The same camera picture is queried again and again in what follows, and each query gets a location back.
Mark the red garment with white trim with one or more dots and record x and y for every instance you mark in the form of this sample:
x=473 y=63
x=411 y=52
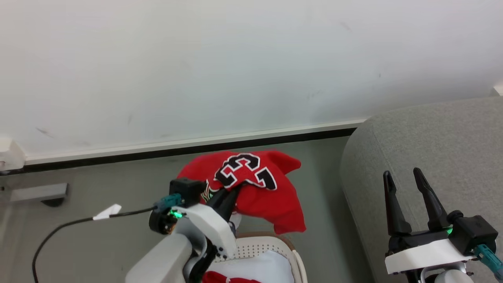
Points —
x=216 y=278

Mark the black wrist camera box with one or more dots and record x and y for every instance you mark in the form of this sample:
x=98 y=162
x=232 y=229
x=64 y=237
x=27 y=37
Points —
x=188 y=190
x=471 y=232

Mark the white corner junction box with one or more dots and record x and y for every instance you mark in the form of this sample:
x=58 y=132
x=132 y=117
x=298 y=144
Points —
x=11 y=154

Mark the pale white cloth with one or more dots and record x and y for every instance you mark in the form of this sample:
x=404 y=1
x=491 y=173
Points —
x=259 y=267

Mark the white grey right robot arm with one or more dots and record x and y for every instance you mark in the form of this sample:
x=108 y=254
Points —
x=448 y=276

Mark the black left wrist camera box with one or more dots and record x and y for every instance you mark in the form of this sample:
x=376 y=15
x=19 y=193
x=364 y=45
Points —
x=188 y=190

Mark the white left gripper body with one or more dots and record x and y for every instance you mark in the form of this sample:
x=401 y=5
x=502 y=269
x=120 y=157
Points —
x=210 y=226

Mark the red number 23 jersey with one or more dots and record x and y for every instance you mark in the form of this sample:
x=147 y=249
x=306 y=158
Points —
x=275 y=204

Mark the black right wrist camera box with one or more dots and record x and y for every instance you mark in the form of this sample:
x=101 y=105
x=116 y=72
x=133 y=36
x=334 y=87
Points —
x=471 y=232

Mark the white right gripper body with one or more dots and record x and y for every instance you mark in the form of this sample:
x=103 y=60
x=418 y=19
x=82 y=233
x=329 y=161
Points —
x=424 y=253

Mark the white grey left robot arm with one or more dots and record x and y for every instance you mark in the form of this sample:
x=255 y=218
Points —
x=165 y=259

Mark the grey fabric sofa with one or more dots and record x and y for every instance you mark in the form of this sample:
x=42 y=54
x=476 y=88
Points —
x=432 y=137

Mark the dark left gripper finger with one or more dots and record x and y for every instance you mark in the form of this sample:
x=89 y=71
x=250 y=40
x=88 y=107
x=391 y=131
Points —
x=217 y=200
x=231 y=206

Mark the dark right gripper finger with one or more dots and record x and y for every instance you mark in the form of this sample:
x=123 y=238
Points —
x=432 y=208
x=394 y=212

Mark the white perforated laundry basket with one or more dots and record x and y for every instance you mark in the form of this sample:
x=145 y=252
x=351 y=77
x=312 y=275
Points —
x=261 y=247

